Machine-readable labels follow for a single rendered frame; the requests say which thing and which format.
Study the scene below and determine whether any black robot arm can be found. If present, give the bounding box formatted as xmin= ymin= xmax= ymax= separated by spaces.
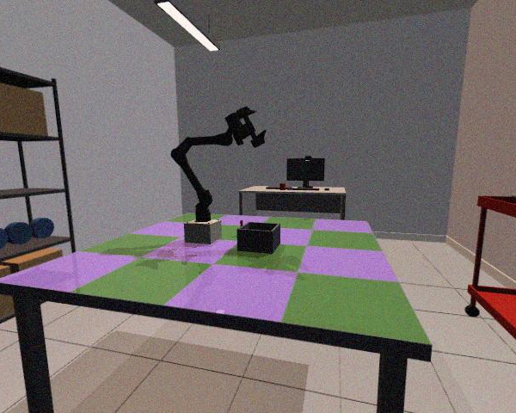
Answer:
xmin=171 ymin=113 xmax=248 ymax=222

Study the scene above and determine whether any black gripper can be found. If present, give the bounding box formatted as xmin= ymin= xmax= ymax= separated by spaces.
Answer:
xmin=236 ymin=107 xmax=266 ymax=148

